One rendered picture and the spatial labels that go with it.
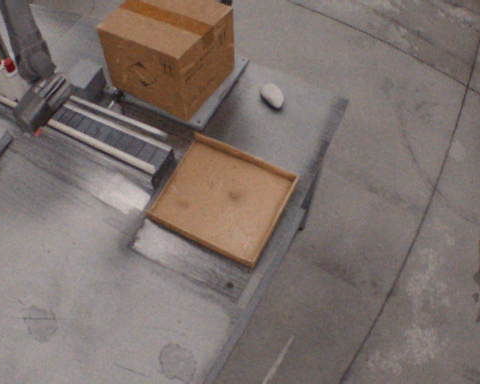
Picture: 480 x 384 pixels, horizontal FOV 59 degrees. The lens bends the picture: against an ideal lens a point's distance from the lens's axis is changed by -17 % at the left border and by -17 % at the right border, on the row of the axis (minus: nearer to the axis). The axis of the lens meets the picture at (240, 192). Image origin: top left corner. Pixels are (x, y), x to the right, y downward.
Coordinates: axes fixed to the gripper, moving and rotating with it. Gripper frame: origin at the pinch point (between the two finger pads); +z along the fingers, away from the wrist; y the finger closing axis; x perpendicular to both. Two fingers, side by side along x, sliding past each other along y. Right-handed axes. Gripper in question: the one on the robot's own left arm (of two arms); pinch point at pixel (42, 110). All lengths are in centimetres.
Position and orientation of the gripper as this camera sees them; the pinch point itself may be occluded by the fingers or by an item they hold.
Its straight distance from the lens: 111.9
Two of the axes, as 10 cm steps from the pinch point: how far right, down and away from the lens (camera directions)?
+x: 6.8, 6.3, 3.7
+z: -5.3, 0.8, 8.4
